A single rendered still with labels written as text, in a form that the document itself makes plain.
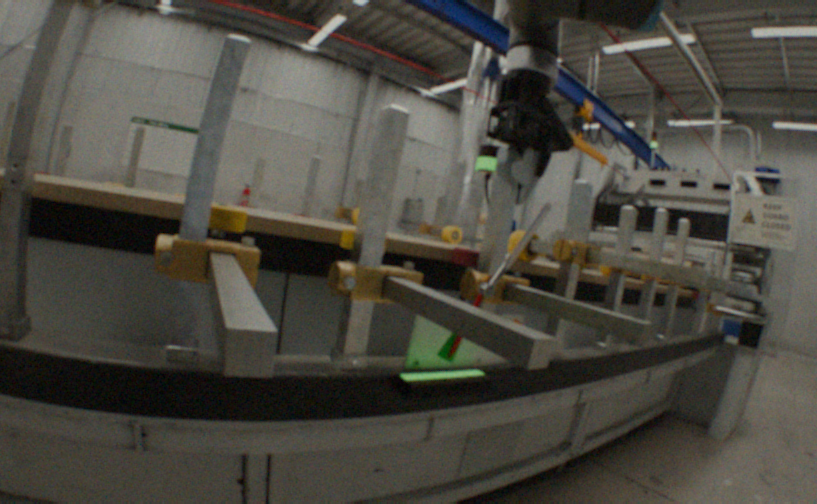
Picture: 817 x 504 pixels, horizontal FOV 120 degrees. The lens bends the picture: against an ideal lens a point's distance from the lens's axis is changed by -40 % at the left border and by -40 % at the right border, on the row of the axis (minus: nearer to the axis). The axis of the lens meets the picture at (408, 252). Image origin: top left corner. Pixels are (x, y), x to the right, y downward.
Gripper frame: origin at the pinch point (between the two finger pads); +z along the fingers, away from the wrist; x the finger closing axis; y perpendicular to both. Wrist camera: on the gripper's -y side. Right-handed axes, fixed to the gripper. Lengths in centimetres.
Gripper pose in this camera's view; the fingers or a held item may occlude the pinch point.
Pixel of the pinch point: (522, 198)
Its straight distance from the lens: 64.6
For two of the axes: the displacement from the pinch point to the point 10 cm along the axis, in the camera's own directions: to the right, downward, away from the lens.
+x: 5.0, 1.4, -8.5
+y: -8.4, -1.3, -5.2
